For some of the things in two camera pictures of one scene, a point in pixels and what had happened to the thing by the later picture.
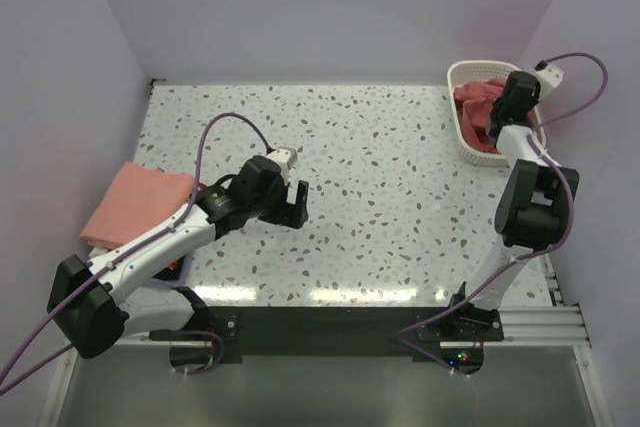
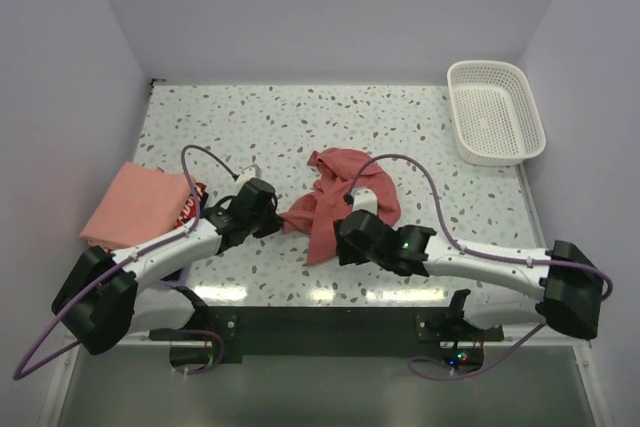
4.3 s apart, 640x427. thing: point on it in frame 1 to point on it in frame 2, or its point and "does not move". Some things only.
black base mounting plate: (413, 331) does not move
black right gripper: (534, 98) to (347, 251)
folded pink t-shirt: (137, 197) does not move
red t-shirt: (474, 102) to (339, 172)
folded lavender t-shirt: (183, 276) does not move
